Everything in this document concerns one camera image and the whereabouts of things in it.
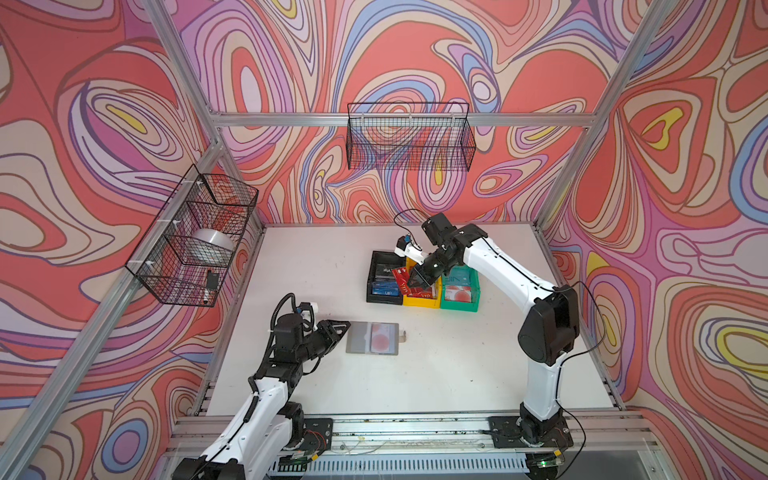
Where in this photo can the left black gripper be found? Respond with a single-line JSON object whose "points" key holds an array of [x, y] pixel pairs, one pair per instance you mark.
{"points": [[324, 331]]}

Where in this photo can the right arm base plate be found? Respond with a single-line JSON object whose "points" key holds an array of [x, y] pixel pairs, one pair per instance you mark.
{"points": [[528, 432]]}

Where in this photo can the back black wire basket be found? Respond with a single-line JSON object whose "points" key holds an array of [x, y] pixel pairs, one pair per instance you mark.
{"points": [[409, 136]]}

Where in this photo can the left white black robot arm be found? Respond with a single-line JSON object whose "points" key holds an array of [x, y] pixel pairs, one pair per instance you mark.
{"points": [[268, 421]]}

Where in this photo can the silver tape roll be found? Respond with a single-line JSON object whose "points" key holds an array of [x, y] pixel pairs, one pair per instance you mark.
{"points": [[211, 247]]}

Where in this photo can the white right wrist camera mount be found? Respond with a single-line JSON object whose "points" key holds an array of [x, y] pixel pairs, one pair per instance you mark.
{"points": [[406, 248]]}

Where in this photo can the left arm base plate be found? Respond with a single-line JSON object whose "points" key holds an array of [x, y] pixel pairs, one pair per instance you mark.
{"points": [[315, 436]]}

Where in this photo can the pink white circle card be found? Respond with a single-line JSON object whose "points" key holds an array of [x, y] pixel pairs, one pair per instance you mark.
{"points": [[383, 338]]}

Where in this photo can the black plastic bin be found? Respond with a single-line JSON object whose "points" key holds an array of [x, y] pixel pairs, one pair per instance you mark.
{"points": [[381, 285]]}

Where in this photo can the left black wire basket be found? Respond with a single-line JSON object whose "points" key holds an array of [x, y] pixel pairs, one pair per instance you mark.
{"points": [[185, 257]]}

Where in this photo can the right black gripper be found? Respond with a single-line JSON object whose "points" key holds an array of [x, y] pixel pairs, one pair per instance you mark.
{"points": [[423, 281]]}

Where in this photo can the black wire basket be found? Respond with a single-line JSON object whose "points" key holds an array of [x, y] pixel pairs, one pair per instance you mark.
{"points": [[409, 136], [185, 257]]}

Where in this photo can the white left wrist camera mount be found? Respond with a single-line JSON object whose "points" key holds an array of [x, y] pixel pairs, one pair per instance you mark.
{"points": [[308, 311]]}

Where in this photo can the yellow plastic bin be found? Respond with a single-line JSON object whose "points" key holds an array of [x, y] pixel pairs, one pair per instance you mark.
{"points": [[430, 298]]}

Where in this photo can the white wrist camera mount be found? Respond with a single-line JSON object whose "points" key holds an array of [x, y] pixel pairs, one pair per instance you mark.
{"points": [[406, 248], [308, 311]]}

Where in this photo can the red credit card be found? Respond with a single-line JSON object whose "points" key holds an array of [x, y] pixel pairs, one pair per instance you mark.
{"points": [[402, 278]]}

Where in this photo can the aluminium front rail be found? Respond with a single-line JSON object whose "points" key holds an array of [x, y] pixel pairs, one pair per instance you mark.
{"points": [[468, 432]]}

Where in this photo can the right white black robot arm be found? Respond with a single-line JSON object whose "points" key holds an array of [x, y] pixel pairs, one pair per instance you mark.
{"points": [[551, 322]]}

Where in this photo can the green plastic bin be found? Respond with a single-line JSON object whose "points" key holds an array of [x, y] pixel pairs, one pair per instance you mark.
{"points": [[461, 290]]}

